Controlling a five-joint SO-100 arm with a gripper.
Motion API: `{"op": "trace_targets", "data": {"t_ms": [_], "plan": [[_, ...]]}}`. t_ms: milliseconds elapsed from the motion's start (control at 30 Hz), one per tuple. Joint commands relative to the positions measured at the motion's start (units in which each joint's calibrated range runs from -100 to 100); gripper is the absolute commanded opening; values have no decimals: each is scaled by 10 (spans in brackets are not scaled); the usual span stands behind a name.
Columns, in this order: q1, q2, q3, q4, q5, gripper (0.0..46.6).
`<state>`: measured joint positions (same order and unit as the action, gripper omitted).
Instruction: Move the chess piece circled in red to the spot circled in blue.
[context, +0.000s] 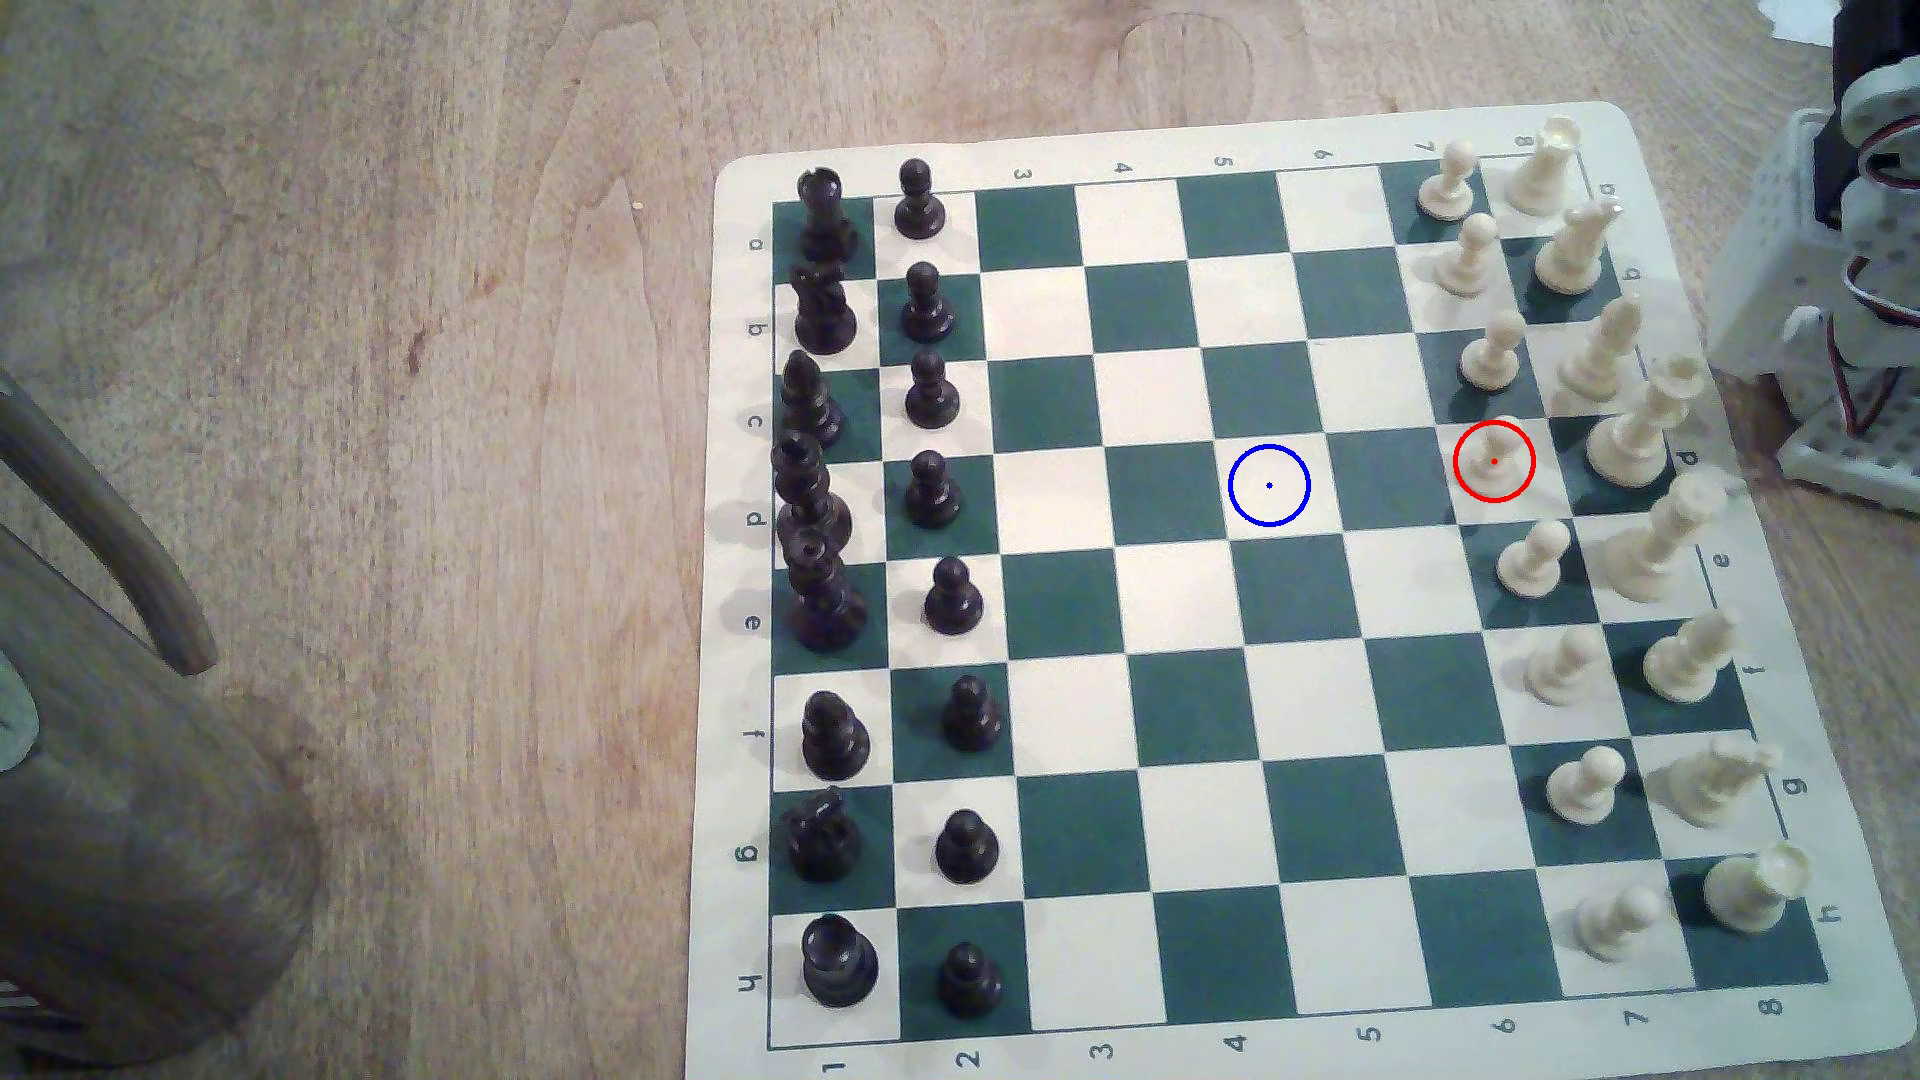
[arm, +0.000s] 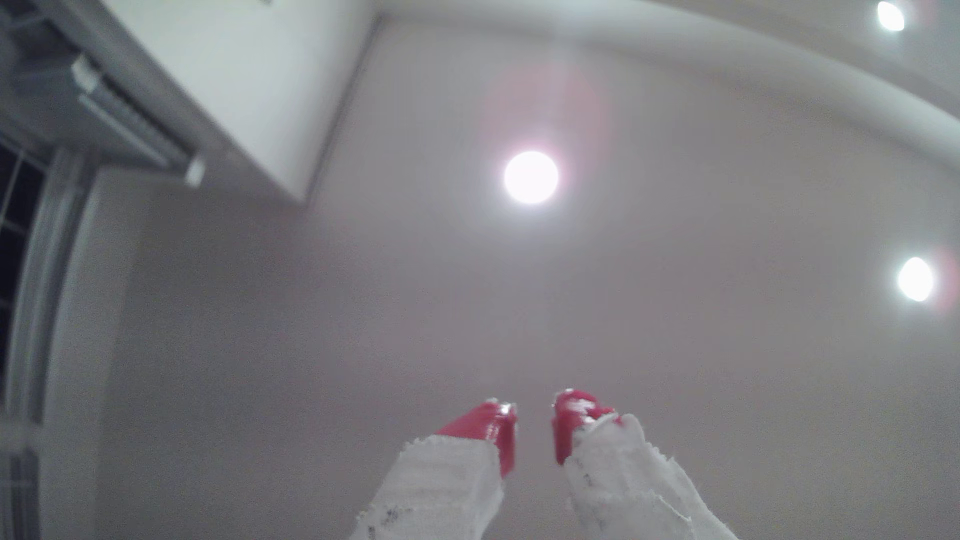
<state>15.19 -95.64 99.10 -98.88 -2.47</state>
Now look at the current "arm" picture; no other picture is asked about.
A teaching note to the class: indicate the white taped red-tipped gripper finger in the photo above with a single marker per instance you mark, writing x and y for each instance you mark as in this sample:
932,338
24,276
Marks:
450,480
622,480

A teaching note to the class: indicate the dark glass window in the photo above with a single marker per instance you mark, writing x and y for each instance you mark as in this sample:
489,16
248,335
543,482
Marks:
15,210

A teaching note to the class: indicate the round ceiling light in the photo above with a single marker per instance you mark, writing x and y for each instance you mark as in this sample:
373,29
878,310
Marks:
916,279
890,16
531,178

